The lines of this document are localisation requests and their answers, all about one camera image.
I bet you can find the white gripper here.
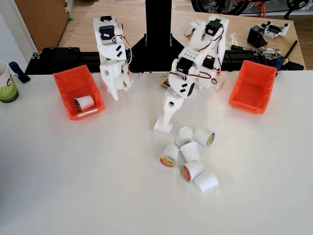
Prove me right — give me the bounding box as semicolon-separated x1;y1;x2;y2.
98;24;130;101
157;58;198;128

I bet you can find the white coffee pod red lid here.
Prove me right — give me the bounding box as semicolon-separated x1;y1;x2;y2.
180;160;205;184
153;118;173;135
159;143;179;168

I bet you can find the yellow black sachet bundle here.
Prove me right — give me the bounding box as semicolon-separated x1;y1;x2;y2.
160;74;172;89

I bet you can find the white coffee pod blue lid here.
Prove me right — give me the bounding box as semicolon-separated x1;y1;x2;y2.
74;95;95;112

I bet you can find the white pod blue yellow lid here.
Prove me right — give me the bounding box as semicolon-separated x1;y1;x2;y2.
193;127;216;147

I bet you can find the orange plastic bin white label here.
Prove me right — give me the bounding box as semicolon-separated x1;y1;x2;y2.
53;65;106;121

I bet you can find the black flat box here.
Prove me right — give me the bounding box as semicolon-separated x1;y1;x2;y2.
42;46;81;62

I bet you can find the white printed robot part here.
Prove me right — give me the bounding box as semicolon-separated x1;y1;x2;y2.
184;19;203;37

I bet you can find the wooden cabinet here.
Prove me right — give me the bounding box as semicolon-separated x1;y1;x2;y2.
14;0;72;52

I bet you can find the clear bag of screws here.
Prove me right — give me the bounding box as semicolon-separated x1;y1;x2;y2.
226;32;243;47

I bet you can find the white green mug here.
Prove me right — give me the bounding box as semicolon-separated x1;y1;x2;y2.
0;60;20;103

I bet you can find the black bicycle wheel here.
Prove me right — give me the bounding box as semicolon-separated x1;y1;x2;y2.
190;0;247;16

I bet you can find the black printed part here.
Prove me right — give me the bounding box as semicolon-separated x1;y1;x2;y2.
246;25;269;47

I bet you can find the silver metal clamp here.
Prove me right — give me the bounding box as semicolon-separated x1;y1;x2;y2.
254;47;282;60

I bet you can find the blue yellow bar clamp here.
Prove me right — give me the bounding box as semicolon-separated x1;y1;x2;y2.
273;56;305;71

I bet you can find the white part with electronics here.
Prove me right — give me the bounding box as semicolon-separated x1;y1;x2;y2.
258;21;291;39

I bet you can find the orange metal stand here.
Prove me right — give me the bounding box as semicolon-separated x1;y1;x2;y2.
254;0;268;18

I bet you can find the black camera mast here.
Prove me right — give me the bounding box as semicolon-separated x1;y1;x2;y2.
132;0;189;73

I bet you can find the black aluminium rail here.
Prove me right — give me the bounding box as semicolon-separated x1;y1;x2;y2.
24;46;277;75

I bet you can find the black blue clamp handle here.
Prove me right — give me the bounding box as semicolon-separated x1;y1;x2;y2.
8;61;31;84

